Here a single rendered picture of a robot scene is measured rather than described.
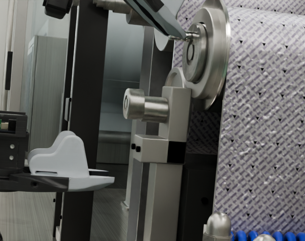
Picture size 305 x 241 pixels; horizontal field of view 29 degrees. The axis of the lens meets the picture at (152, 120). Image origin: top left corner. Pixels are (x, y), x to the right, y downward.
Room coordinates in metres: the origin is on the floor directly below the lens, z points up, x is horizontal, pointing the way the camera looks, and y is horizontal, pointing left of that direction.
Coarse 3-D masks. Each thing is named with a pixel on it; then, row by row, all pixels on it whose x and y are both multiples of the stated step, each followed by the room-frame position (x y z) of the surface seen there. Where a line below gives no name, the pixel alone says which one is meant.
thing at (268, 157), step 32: (224, 128) 0.71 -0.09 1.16; (256, 128) 0.72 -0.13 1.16; (288, 128) 0.73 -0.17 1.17; (224, 160) 0.71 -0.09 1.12; (256, 160) 0.72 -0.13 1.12; (288, 160) 0.73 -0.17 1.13; (224, 192) 0.71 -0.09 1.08; (256, 192) 0.72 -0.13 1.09; (288, 192) 0.73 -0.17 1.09; (256, 224) 0.72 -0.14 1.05; (288, 224) 0.73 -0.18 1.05
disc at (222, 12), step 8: (208, 0) 0.77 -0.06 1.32; (216, 0) 0.74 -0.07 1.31; (216, 8) 0.74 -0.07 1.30; (224, 8) 0.72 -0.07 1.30; (224, 16) 0.71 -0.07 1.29; (224, 24) 0.71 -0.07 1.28; (224, 32) 0.71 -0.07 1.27; (224, 40) 0.70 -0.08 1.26; (224, 48) 0.70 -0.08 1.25; (224, 56) 0.70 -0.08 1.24; (224, 64) 0.70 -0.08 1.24; (224, 72) 0.70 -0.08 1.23; (216, 80) 0.72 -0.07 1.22; (224, 80) 0.71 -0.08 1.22; (216, 88) 0.72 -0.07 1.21; (208, 96) 0.74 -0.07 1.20; (216, 96) 0.72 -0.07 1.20; (200, 104) 0.77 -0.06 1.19; (208, 104) 0.74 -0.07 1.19
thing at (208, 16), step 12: (204, 12) 0.75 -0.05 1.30; (216, 12) 0.74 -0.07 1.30; (216, 24) 0.72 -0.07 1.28; (216, 36) 0.71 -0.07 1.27; (216, 48) 0.71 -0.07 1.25; (216, 60) 0.71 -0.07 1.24; (204, 72) 0.73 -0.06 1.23; (216, 72) 0.72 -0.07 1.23; (192, 84) 0.77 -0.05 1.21; (204, 84) 0.73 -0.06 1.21; (192, 96) 0.77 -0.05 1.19; (204, 96) 0.75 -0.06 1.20
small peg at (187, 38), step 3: (186, 33) 0.76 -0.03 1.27; (189, 33) 0.76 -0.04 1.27; (168, 36) 0.77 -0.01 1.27; (171, 36) 0.76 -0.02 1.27; (174, 36) 0.76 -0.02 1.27; (186, 36) 0.76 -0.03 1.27; (189, 36) 0.76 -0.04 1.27; (171, 39) 0.76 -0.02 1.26; (174, 39) 0.76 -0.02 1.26; (177, 39) 0.76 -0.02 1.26; (180, 39) 0.76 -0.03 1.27; (183, 39) 0.76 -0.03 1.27; (186, 39) 0.76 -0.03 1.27; (189, 39) 0.76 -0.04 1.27
